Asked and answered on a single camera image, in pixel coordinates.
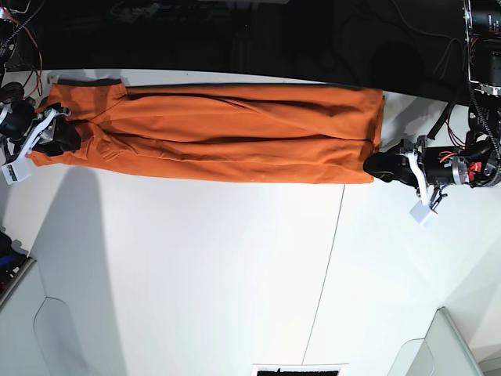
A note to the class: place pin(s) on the white wrist camera, image left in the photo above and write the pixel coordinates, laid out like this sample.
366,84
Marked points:
16,171

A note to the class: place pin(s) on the orange t-shirt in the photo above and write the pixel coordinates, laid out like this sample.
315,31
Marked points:
260,133

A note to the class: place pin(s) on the grey box, bottom right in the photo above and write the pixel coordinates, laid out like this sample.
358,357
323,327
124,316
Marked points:
442,352

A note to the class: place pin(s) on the white wrist camera, image right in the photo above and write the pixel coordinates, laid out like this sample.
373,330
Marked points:
423,214

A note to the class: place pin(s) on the white framed black panel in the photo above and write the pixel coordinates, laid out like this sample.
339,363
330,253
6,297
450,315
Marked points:
295,370

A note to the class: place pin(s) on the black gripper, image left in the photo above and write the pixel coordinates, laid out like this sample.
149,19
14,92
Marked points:
48,132

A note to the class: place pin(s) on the white wrist camera, image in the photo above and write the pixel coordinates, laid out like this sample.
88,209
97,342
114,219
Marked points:
423,214
16,171

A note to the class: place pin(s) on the grey tool tray, left edge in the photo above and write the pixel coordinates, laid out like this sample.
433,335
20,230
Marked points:
15,265

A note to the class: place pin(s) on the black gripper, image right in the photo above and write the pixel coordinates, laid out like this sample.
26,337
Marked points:
429,170

